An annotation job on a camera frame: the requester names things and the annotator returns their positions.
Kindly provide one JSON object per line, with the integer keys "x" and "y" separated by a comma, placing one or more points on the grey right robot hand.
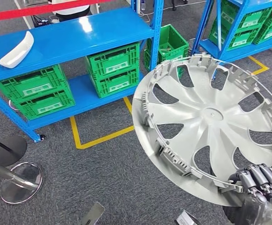
{"x": 262, "y": 205}

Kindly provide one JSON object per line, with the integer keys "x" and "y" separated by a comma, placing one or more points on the grey plastic wheel cover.
{"x": 211, "y": 118}

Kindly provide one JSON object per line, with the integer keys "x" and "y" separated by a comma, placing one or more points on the blue metal shelf rack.
{"x": 68, "y": 37}
{"x": 232, "y": 54}

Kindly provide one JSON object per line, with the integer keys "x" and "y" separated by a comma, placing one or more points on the white curved plastic part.
{"x": 16, "y": 52}

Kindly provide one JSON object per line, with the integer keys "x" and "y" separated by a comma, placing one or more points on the yellow floor tape outline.
{"x": 103, "y": 138}
{"x": 260, "y": 66}

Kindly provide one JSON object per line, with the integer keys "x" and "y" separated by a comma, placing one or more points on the black office chair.
{"x": 178, "y": 4}

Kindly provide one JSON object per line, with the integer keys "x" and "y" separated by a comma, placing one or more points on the clear water bottle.
{"x": 143, "y": 4}

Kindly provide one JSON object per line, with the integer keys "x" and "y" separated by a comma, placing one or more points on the chrome stanchion with disc base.
{"x": 20, "y": 183}

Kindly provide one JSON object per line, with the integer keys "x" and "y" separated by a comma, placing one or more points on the person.
{"x": 70, "y": 9}

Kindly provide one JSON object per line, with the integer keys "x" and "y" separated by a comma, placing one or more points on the black stanchion with disc base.
{"x": 9, "y": 152}

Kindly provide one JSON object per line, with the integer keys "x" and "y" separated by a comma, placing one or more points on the red barrier belt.
{"x": 32, "y": 11}

